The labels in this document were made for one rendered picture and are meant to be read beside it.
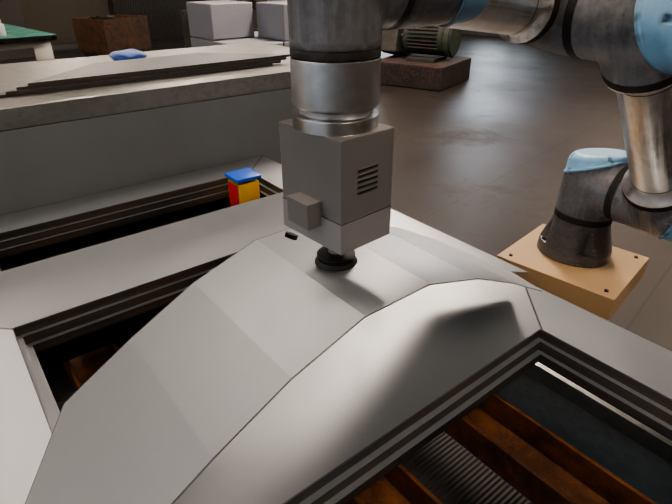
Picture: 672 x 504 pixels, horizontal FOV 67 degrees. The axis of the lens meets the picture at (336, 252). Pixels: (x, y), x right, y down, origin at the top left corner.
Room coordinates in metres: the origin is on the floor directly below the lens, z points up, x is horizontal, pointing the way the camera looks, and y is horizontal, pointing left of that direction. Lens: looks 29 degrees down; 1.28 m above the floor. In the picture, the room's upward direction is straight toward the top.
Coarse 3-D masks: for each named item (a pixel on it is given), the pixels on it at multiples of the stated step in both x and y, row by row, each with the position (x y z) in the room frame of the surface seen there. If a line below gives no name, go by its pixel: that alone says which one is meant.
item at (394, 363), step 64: (192, 192) 1.07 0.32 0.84; (0, 256) 0.81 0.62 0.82; (64, 320) 0.59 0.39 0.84; (384, 320) 0.57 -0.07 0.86; (448, 320) 0.57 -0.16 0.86; (512, 320) 0.57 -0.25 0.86; (320, 384) 0.44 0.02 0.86; (384, 384) 0.44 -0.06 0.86; (448, 384) 0.44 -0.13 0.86; (576, 384) 0.49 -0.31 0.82; (640, 384) 0.45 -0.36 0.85; (256, 448) 0.35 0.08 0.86; (320, 448) 0.35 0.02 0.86; (384, 448) 0.36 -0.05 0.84
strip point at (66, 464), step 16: (64, 416) 0.34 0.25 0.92; (64, 432) 0.32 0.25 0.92; (48, 448) 0.31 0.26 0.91; (64, 448) 0.31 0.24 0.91; (80, 448) 0.30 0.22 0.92; (48, 464) 0.30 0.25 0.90; (64, 464) 0.29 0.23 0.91; (80, 464) 0.29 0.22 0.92; (48, 480) 0.28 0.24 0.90; (64, 480) 0.28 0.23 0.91; (80, 480) 0.27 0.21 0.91; (96, 480) 0.27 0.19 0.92; (32, 496) 0.27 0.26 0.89; (48, 496) 0.27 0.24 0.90; (64, 496) 0.26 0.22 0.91; (80, 496) 0.26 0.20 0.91; (96, 496) 0.26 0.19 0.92
